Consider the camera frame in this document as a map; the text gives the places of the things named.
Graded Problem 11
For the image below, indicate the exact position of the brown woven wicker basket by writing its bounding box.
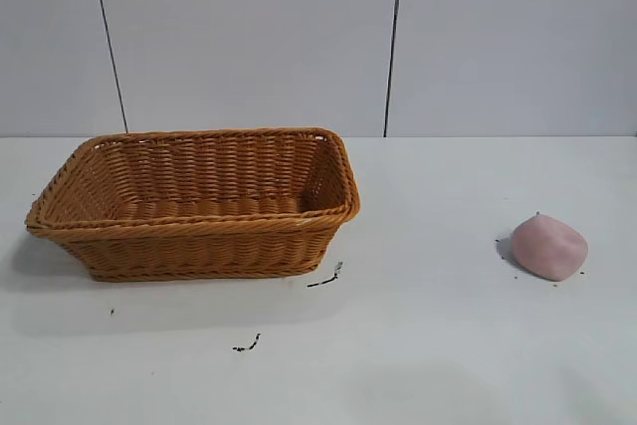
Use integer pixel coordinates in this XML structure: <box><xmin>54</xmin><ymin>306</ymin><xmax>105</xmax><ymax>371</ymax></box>
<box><xmin>24</xmin><ymin>126</ymin><xmax>362</xmax><ymax>283</ymax></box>

